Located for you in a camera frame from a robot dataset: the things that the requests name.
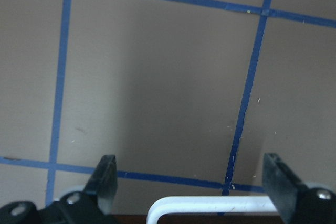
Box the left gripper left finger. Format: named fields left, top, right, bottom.
left=1, top=155, right=118, bottom=223

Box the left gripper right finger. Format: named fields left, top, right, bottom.
left=262, top=153, right=335, bottom=223

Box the white drawer handle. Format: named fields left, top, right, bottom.
left=146, top=196, right=277, bottom=223

